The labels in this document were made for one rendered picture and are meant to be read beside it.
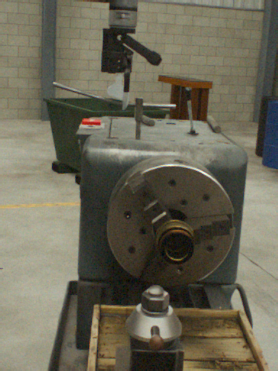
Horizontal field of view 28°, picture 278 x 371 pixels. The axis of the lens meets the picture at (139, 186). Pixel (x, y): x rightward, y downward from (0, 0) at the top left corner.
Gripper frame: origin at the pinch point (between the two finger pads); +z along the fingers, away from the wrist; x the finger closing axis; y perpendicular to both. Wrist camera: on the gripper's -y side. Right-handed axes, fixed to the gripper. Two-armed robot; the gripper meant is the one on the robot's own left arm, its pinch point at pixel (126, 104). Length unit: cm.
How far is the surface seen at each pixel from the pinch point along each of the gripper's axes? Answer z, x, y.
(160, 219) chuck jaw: 22.3, 31.4, -8.6
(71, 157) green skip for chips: 111, -473, 53
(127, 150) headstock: 11.4, 6.2, -0.9
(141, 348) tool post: 25, 84, -3
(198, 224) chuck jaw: 24.0, 29.0, -17.9
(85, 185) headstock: 21.1, 7.5, 9.9
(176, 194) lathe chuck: 18.4, 23.5, -12.7
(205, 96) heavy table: 59, -810, -147
